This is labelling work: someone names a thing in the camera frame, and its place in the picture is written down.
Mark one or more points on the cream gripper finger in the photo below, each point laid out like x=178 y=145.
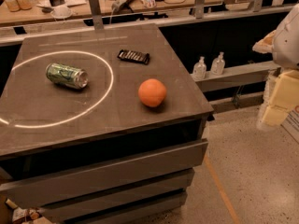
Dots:
x=265 y=45
x=280 y=97

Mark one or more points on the black rxbar chocolate bar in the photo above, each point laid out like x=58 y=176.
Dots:
x=134 y=56

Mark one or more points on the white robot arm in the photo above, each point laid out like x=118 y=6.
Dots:
x=285 y=51

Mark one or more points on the green soda can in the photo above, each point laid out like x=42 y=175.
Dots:
x=68 y=76

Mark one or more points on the right clear sanitizer bottle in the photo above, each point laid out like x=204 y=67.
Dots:
x=218 y=64

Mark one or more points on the clear sanitizer bottle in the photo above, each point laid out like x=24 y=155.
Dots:
x=218 y=64
x=199 y=69

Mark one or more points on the left clear sanitizer bottle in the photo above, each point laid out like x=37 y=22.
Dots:
x=199 y=69

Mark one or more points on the orange fruit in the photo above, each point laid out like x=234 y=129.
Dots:
x=152 y=92

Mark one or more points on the grey power strip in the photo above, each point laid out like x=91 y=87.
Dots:
x=120 y=4

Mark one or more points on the grey drawer cabinet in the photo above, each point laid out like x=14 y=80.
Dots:
x=98 y=155

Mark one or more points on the white bowl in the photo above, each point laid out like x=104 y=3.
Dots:
x=61 y=12

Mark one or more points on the wooden workbench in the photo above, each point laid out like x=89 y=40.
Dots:
x=35 y=14

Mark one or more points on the metal post bracket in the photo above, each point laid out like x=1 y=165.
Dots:
x=96 y=14

